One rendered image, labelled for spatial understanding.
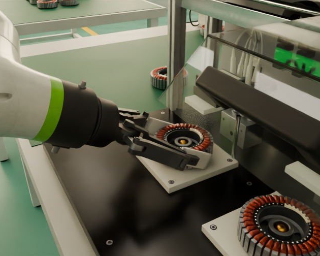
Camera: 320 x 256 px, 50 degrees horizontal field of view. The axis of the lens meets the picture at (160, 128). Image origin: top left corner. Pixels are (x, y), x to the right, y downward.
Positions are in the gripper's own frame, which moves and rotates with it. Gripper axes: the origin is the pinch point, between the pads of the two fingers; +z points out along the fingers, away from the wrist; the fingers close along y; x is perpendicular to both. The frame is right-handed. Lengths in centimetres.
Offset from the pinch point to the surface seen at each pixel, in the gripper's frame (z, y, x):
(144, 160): -5.2, -1.6, -5.5
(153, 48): 30, -69, 11
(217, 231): -4.2, 18.7, -4.9
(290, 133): -26.2, 34.1, 13.9
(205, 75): -26.0, 25.6, 14.5
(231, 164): 6.2, 7.4, 1.0
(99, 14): 33, -135, 12
